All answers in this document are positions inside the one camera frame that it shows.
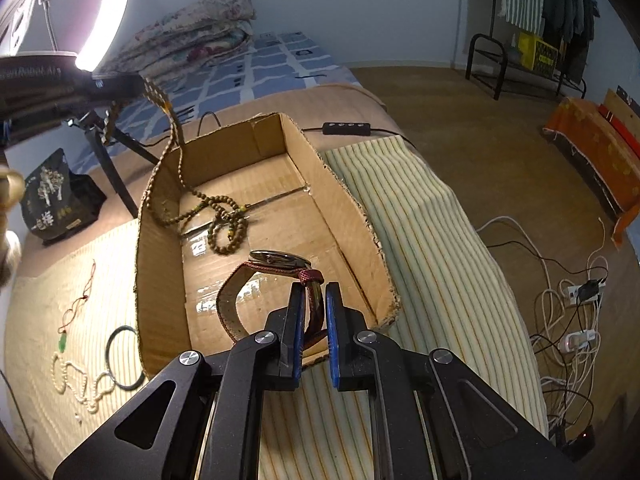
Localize red cord jade pendant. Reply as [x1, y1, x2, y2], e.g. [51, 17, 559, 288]
[58, 261, 96, 353]

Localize white power strip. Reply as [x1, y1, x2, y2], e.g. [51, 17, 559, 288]
[558, 330, 598, 354]
[564, 278, 606, 306]

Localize black clothes rack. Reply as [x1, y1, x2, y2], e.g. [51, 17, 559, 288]
[464, 0, 600, 100]

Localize yellow crate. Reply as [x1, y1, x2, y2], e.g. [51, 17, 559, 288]
[516, 30, 559, 77]

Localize dark brown bead necklace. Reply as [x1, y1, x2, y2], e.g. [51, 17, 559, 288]
[102, 77, 253, 257]

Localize white ring light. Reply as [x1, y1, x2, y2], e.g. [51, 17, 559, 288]
[0, 0, 132, 74]

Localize red brown leather watch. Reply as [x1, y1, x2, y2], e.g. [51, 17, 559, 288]
[216, 249, 326, 350]

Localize black snack bag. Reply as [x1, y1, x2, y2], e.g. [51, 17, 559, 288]
[21, 148, 106, 245]

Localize striped yellow cloth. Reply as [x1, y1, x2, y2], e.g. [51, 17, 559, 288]
[6, 138, 548, 474]

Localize cream bead necklace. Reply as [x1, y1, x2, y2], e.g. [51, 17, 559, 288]
[51, 351, 120, 415]

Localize brown cardboard box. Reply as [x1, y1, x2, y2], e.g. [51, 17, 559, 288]
[134, 113, 400, 376]

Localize black light cable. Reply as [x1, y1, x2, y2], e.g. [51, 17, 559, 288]
[196, 110, 419, 150]

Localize phone holder clamp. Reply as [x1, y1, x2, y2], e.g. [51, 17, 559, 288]
[1, 0, 58, 56]

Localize dark hanging clothes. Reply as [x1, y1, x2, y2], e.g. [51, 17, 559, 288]
[542, 0, 600, 84]

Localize folded floral quilt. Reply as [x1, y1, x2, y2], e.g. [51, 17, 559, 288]
[99, 0, 256, 84]

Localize blue patterned bed sheet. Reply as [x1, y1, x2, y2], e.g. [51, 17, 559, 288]
[70, 32, 360, 174]

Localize person's left hand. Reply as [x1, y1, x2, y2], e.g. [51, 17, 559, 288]
[0, 165, 25, 287]

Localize orange covered box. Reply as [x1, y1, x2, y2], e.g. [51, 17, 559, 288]
[542, 98, 639, 247]

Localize black tripod stand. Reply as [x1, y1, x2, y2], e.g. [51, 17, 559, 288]
[67, 110, 160, 218]

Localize black bangle ring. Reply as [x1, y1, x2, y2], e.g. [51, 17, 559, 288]
[104, 325, 148, 392]

